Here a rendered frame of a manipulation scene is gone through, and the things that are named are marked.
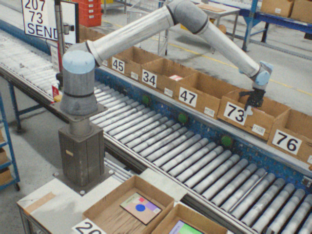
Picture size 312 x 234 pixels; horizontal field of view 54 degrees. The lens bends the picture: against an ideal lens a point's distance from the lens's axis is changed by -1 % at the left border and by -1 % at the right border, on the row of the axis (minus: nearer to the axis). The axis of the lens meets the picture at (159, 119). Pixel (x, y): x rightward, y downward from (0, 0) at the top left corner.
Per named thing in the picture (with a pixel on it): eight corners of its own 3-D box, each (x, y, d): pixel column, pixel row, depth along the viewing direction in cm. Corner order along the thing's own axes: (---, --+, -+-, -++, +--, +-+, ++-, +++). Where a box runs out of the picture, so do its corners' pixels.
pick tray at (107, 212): (82, 227, 151) (80, 213, 146) (134, 186, 178) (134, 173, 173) (124, 262, 138) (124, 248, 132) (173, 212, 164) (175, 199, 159)
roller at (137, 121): (104, 137, 225) (104, 132, 222) (153, 113, 259) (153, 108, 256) (108, 141, 222) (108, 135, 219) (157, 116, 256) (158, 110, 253)
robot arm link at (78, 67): (62, 95, 146) (61, 59, 137) (64, 81, 160) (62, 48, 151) (95, 95, 149) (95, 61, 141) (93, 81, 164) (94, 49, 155)
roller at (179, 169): (164, 178, 193) (165, 172, 190) (210, 145, 227) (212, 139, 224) (170, 182, 190) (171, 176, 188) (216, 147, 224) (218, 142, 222)
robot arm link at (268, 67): (256, 59, 194) (269, 62, 197) (249, 77, 198) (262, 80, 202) (264, 62, 186) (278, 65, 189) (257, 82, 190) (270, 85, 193)
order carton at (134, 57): (109, 69, 285) (109, 51, 276) (132, 62, 305) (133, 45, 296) (139, 83, 264) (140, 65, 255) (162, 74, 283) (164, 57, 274)
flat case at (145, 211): (146, 226, 154) (146, 224, 154) (119, 206, 164) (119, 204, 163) (163, 211, 164) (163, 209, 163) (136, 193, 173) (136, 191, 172)
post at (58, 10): (61, 116, 251) (48, 3, 204) (66, 114, 254) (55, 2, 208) (69, 122, 245) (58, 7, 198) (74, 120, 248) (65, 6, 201)
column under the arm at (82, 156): (82, 197, 168) (78, 149, 151) (52, 175, 181) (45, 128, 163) (115, 173, 186) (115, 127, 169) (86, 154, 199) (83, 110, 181)
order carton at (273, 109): (216, 116, 221) (222, 95, 213) (236, 107, 241) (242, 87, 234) (267, 141, 199) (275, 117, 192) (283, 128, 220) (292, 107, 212)
